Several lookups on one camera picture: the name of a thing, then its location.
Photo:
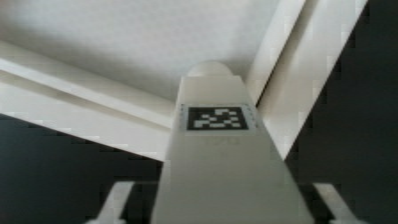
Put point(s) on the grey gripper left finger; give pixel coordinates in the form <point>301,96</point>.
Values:
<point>113,208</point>

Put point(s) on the white desk leg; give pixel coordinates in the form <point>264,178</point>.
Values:
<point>227,183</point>

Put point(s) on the white U-shaped obstacle frame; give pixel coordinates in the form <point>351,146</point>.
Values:
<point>285,94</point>

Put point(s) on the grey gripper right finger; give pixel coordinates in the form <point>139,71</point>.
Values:
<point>337,205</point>

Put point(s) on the white desk top tray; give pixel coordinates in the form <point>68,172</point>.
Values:
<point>109,49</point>

